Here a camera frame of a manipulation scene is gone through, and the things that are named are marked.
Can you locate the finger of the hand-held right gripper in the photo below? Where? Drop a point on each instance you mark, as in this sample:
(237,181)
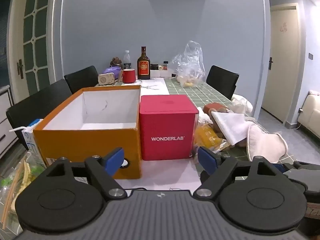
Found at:
(283,167)

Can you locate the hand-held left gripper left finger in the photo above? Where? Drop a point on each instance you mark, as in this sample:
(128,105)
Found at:
(115,161)

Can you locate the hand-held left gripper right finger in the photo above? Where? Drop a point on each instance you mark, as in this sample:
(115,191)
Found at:
(207,160)

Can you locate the yellow snack packet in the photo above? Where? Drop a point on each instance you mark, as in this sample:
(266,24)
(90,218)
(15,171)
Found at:
(206,136)

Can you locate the white plush mitt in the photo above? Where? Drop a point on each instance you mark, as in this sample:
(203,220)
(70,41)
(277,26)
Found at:
(265,142)

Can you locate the orange cardboard box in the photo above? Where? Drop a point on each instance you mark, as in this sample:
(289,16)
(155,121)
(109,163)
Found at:
(87,145)

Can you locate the brown bear-shaped sponge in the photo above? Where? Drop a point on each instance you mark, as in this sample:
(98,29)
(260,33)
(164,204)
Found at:
(214,106)

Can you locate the red cube box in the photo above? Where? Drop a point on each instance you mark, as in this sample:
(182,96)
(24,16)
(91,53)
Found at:
(167,130)

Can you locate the cream sofa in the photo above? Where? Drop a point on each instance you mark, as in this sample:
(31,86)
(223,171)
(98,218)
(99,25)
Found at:
(312,110)

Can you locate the white plastic bag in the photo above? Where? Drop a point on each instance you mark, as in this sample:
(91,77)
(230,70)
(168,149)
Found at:
(241,103)

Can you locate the green checked tablecloth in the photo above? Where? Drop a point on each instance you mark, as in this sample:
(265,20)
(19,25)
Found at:
(200,92)

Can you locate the black chair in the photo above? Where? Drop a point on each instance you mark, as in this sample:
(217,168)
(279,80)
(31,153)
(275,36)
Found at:
(221,80)
(82,80)
(37,100)

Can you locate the wooden speaker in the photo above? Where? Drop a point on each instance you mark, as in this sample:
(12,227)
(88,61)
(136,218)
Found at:
(106,78)

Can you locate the white paper sheets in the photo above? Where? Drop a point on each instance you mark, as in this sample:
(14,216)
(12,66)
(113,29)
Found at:
(155,87)

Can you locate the red mug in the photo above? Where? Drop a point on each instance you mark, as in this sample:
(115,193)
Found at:
(128,76)

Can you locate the blue white milk carton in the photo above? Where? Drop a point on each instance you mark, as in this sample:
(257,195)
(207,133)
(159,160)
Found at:
(31,140)

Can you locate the purple pouch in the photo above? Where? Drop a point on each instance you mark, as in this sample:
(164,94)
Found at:
(112,69)

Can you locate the clear plastic bag of food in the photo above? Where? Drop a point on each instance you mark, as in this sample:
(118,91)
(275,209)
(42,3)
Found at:
(190,65)

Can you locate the brown liquor bottle red label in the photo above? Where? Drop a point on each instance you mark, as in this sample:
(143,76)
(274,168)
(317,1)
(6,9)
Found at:
(143,67)

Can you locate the cream door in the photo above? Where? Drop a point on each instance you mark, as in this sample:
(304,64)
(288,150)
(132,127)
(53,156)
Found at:
(282,67)

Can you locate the brown teddy bear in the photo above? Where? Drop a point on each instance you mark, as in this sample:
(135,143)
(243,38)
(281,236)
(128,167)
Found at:
(115,60)

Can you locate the clear bag of green snacks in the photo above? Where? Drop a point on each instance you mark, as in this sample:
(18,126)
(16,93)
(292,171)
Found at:
(15,180)

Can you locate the dark small jar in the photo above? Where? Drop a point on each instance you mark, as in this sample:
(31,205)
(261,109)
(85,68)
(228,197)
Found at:
(154,66)

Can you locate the small jar red label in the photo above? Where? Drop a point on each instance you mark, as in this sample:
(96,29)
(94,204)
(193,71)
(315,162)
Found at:
(165,65)

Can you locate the clear plastic water bottle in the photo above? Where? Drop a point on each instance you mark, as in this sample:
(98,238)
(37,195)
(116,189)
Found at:
(127,57)

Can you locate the white cabinet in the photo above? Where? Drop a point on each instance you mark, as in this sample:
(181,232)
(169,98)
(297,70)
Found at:
(5,120)

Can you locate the glass pane door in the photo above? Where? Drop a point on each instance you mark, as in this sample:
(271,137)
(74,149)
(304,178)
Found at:
(35,30)

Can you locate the light switch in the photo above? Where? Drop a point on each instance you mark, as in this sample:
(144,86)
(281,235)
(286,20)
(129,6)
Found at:
(311,56)

